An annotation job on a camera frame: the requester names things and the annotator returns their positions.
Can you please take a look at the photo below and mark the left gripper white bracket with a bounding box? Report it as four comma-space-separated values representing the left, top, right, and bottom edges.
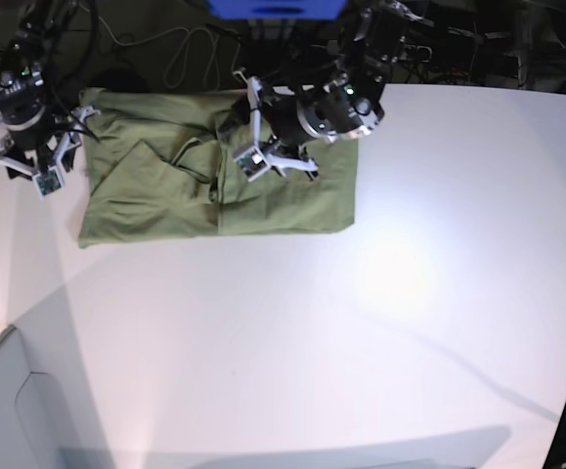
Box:
217, 70, 319, 182

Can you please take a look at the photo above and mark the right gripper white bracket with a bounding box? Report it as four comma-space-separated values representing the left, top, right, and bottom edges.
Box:
0, 106, 100, 198

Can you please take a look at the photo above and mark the green T-shirt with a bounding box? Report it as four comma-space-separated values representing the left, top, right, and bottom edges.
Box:
78, 88, 358, 248

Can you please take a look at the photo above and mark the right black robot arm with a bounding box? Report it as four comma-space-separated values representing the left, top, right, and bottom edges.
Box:
0, 1, 100, 198

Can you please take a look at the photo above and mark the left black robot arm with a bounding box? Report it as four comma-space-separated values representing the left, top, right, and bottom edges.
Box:
211, 1, 425, 181

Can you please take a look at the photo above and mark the blue box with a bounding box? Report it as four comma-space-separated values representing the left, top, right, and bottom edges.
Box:
207, 0, 346, 21

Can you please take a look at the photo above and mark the black power strip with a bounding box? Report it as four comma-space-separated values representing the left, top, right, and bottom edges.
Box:
400, 44, 433, 63

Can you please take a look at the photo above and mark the grey cable on floor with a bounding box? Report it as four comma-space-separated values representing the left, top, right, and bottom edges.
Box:
101, 26, 244, 90

